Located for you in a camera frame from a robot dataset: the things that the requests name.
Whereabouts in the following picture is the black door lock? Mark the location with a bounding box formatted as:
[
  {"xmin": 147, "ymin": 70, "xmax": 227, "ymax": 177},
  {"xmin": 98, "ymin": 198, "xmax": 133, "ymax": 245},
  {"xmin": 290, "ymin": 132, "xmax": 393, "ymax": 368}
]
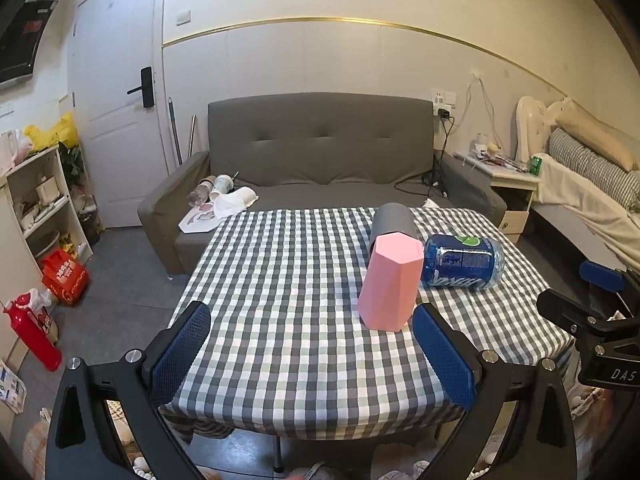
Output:
[{"xmin": 126, "ymin": 66, "xmax": 156, "ymax": 108}]

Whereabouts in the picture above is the printed paper bag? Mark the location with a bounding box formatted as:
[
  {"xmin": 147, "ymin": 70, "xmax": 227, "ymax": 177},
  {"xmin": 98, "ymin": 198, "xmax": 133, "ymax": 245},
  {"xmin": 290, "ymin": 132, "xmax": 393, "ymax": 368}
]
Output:
[{"xmin": 179, "ymin": 204, "xmax": 222, "ymax": 234}]

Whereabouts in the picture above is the paper cup with straw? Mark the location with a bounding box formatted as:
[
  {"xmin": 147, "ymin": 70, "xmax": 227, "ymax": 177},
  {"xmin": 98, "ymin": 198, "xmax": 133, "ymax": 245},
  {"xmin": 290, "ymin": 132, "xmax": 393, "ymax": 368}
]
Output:
[{"xmin": 209, "ymin": 172, "xmax": 240, "ymax": 202}]

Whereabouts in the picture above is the black range hood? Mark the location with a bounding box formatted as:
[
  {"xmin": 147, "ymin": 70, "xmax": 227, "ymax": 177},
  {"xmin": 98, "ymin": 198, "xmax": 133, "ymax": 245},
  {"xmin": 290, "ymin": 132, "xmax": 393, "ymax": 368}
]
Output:
[{"xmin": 0, "ymin": 0, "xmax": 59, "ymax": 84}]

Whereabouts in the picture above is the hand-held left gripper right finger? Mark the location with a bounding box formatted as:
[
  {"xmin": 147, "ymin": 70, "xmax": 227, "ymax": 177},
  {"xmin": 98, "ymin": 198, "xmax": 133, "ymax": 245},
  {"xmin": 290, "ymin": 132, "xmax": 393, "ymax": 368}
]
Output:
[{"xmin": 411, "ymin": 302, "xmax": 577, "ymax": 480}]

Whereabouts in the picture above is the white bedside table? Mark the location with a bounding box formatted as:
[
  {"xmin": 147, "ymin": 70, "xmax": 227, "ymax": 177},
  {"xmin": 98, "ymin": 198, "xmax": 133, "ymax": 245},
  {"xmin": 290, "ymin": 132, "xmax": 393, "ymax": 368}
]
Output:
[{"xmin": 452, "ymin": 150, "xmax": 543, "ymax": 244}]

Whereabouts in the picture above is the pink cup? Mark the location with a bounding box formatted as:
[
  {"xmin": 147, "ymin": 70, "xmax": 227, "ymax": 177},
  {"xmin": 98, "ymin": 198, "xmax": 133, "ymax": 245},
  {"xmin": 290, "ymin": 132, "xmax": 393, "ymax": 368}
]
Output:
[{"xmin": 357, "ymin": 233, "xmax": 425, "ymax": 332}]

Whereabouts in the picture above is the grey sofa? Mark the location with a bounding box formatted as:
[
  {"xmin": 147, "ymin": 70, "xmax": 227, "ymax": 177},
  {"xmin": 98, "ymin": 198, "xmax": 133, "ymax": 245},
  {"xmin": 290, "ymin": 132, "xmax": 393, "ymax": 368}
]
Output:
[{"xmin": 137, "ymin": 92, "xmax": 508, "ymax": 277}]

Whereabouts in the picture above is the white cable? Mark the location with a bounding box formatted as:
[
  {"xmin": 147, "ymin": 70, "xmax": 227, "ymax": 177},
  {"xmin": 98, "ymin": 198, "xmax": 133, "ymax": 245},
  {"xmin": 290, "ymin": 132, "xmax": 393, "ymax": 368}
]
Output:
[{"xmin": 462, "ymin": 74, "xmax": 504, "ymax": 161}]

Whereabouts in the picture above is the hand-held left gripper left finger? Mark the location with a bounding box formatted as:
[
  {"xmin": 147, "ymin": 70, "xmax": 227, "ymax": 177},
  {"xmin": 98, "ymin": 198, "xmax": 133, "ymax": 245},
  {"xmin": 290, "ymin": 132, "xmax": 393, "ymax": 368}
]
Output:
[{"xmin": 45, "ymin": 301, "xmax": 212, "ymax": 480}]

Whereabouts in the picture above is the grey cup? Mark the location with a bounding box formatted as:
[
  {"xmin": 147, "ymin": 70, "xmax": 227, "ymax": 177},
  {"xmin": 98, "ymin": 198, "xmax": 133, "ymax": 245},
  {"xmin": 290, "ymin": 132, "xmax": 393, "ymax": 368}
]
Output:
[{"xmin": 369, "ymin": 202, "xmax": 418, "ymax": 257}]

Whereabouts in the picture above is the blue drink can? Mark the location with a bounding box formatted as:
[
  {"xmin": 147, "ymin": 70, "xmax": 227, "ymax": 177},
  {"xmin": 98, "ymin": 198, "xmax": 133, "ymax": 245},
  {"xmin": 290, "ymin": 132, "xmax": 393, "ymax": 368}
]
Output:
[{"xmin": 420, "ymin": 234, "xmax": 506, "ymax": 291}]

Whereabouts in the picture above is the black cable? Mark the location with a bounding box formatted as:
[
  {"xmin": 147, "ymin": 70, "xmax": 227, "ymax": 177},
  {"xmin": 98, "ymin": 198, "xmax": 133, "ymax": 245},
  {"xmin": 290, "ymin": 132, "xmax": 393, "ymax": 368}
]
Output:
[{"xmin": 395, "ymin": 115, "xmax": 457, "ymax": 197}]

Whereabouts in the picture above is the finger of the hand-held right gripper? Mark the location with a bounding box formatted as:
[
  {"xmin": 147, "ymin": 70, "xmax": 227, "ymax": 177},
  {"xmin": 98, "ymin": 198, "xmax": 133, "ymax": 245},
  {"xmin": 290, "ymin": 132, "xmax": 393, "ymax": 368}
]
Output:
[
  {"xmin": 536, "ymin": 289, "xmax": 617, "ymax": 341},
  {"xmin": 579, "ymin": 260, "xmax": 640, "ymax": 302}
]

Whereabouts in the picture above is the red carton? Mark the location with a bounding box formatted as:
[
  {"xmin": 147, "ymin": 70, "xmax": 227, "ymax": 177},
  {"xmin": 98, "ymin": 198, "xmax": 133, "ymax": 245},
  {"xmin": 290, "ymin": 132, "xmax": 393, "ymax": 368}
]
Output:
[{"xmin": 40, "ymin": 247, "xmax": 90, "ymax": 307}]

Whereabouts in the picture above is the green plant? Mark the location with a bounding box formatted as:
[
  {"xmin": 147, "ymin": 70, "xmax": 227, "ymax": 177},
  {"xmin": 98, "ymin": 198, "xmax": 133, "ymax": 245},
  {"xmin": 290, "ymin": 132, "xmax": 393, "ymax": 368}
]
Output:
[{"xmin": 59, "ymin": 142, "xmax": 86, "ymax": 192}]

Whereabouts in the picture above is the printed paper sheet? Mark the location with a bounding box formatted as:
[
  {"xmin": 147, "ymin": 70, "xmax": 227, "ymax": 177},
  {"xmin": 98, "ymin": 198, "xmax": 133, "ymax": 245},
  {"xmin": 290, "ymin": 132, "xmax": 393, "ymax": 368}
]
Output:
[{"xmin": 0, "ymin": 360, "xmax": 29, "ymax": 414}]

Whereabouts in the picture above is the bed with pillows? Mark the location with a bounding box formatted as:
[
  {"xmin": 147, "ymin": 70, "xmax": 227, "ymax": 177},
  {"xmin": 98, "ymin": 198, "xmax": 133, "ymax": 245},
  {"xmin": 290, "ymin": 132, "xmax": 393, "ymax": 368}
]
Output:
[{"xmin": 532, "ymin": 152, "xmax": 640, "ymax": 281}]

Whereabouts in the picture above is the cream open shelf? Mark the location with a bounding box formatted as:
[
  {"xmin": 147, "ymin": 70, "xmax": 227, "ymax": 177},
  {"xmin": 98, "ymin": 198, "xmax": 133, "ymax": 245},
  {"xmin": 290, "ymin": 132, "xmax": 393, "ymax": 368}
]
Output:
[{"xmin": 0, "ymin": 146, "xmax": 94, "ymax": 311}]

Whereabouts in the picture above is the pink plastic bag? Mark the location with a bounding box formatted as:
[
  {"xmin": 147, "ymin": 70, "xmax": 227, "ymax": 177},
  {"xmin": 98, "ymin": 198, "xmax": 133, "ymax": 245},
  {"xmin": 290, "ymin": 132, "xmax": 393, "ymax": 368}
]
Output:
[{"xmin": 0, "ymin": 129, "xmax": 34, "ymax": 174}]

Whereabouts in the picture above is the red bottle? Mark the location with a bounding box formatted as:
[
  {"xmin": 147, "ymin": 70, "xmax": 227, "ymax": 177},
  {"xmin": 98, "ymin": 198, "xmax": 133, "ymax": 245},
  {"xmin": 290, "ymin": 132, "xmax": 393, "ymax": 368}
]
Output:
[{"xmin": 2, "ymin": 295, "xmax": 64, "ymax": 372}]

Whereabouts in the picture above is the beige pillow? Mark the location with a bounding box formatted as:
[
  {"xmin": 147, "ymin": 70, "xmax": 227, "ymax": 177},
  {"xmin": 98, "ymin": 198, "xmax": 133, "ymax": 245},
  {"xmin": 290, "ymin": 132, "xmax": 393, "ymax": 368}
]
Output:
[{"xmin": 555, "ymin": 102, "xmax": 640, "ymax": 172}]

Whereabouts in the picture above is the checked pillow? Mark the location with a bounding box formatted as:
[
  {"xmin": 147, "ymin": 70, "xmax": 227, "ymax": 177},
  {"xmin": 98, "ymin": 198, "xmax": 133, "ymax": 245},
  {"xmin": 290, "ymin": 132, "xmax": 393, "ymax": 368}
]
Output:
[{"xmin": 547, "ymin": 127, "xmax": 640, "ymax": 211}]

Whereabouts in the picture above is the checked tablecloth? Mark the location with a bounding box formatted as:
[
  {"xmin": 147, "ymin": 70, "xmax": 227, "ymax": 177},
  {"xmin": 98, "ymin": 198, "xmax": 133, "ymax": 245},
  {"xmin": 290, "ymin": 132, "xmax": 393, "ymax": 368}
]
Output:
[{"xmin": 160, "ymin": 206, "xmax": 576, "ymax": 443}]

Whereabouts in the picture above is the white padded headboard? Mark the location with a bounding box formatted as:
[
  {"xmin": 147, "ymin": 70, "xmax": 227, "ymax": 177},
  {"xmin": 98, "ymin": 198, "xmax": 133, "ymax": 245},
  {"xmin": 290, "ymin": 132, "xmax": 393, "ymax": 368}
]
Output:
[{"xmin": 515, "ymin": 96, "xmax": 576, "ymax": 162}]

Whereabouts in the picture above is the clear plastic bottle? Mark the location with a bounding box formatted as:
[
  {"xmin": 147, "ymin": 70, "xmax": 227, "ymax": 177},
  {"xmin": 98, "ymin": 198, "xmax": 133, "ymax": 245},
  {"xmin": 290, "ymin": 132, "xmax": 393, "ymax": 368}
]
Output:
[{"xmin": 187, "ymin": 176, "xmax": 217, "ymax": 206}]

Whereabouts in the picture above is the green broom handle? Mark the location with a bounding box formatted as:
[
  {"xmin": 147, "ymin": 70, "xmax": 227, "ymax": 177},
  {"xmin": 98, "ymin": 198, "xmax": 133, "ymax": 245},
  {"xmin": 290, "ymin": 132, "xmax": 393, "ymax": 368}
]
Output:
[{"xmin": 167, "ymin": 97, "xmax": 182, "ymax": 167}]

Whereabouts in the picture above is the yellow plastic bag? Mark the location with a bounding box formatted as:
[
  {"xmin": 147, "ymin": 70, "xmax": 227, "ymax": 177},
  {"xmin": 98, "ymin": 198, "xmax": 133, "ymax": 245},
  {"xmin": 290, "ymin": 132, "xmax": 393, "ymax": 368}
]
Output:
[{"xmin": 24, "ymin": 112, "xmax": 80, "ymax": 154}]

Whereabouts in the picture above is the white door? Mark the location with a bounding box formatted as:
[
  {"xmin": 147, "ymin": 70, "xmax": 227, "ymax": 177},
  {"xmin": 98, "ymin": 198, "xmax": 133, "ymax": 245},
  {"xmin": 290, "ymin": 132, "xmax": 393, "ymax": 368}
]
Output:
[{"xmin": 67, "ymin": 0, "xmax": 171, "ymax": 231}]

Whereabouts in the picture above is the white cloth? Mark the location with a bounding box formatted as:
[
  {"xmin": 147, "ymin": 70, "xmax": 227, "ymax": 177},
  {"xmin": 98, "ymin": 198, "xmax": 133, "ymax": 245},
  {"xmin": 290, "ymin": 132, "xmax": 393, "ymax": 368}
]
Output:
[{"xmin": 212, "ymin": 186, "xmax": 259, "ymax": 221}]

